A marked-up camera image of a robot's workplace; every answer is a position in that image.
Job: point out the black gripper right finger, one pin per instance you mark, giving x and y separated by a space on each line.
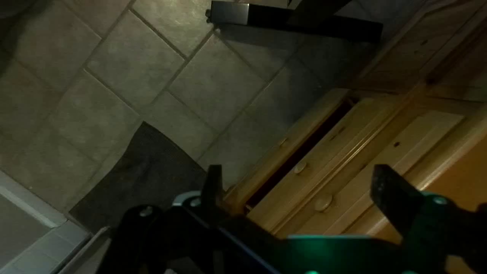
398 203

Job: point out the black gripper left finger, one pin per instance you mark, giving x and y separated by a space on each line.
213 188

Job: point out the wide wooden dresser drawer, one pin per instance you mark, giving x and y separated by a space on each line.
329 146
283 146
385 153

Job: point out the round wooden drawer knob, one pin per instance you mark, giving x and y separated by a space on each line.
321 203
299 168

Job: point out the wooden pine dresser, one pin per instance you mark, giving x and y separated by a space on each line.
457 177

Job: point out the dark grey floor mat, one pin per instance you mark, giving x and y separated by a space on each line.
146 173

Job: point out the aluminium robot stand frame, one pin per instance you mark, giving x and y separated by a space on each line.
305 24

